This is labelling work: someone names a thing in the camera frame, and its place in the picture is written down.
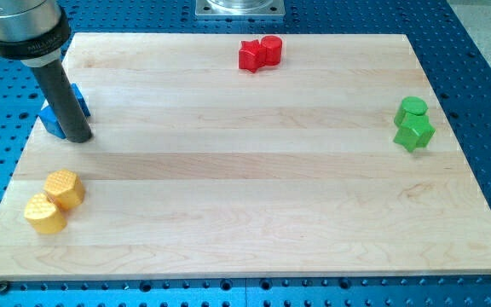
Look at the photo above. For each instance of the blue perforated metal base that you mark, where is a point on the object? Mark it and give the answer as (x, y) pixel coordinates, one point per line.
(454, 64)

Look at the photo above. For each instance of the red cylinder block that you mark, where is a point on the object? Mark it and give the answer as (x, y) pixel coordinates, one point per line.
(273, 46)

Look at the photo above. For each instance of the red star block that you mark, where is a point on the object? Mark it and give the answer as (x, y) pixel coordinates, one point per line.
(251, 55)

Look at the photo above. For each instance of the green cylinder block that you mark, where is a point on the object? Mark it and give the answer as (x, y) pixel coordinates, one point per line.
(410, 105)

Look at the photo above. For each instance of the wooden board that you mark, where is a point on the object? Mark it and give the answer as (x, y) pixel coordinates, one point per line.
(198, 169)

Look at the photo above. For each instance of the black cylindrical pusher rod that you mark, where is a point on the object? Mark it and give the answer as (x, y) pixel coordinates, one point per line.
(55, 85)

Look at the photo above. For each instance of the yellow hexagon block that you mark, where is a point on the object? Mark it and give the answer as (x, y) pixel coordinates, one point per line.
(65, 188)

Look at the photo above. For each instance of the yellow heart block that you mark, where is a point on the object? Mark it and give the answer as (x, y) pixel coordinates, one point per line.
(44, 216)

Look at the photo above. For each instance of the blue block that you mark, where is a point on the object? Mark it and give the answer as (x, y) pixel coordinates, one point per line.
(49, 120)

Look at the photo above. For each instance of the green star block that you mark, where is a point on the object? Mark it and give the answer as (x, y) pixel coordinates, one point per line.
(414, 131)

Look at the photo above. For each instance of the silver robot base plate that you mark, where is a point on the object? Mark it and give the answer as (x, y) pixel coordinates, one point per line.
(239, 8)

